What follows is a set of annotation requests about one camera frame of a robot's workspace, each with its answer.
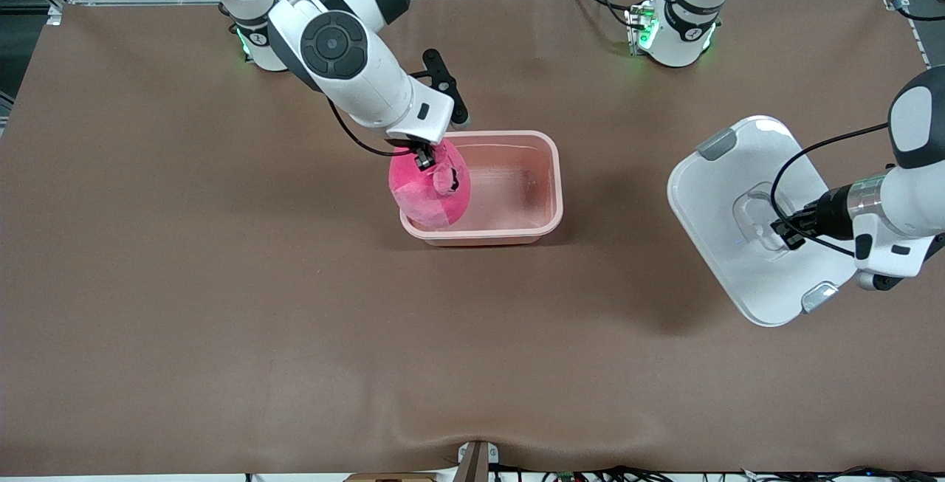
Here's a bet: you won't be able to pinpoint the pink plush toy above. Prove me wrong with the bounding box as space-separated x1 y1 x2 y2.
388 137 473 230

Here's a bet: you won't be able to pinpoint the pink plastic box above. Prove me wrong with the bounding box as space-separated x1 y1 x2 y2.
398 129 565 248

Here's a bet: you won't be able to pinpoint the brown cardboard piece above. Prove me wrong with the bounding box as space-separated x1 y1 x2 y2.
344 472 438 482

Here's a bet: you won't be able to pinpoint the white box lid grey latches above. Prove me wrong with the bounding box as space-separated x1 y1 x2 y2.
666 114 862 328

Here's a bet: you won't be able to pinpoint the brown table mat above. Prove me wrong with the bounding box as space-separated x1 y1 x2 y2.
0 0 945 478

